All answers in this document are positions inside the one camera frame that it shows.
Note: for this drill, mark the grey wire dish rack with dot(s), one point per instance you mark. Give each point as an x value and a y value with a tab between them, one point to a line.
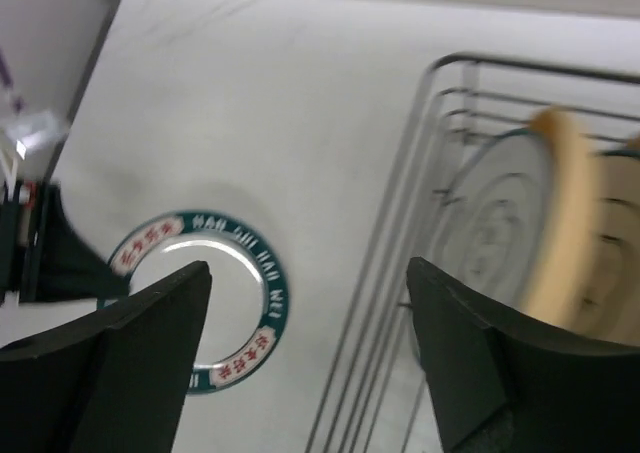
375	398

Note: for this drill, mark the green rimmed lettered plate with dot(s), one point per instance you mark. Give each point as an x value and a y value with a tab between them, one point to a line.
242	242

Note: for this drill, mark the yellow plastic plate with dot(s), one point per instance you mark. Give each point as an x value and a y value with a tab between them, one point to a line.
567	252

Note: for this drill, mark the cream plastic plate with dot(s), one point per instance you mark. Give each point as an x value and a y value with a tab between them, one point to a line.
609	307

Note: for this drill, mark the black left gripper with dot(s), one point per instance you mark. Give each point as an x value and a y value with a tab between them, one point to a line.
38	239

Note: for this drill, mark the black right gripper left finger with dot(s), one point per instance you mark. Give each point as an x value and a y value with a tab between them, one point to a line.
114	380

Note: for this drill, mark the white plate with grey rings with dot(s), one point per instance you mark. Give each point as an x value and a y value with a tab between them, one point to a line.
487	226

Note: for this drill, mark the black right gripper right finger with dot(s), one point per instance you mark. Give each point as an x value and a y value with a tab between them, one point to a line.
501	381

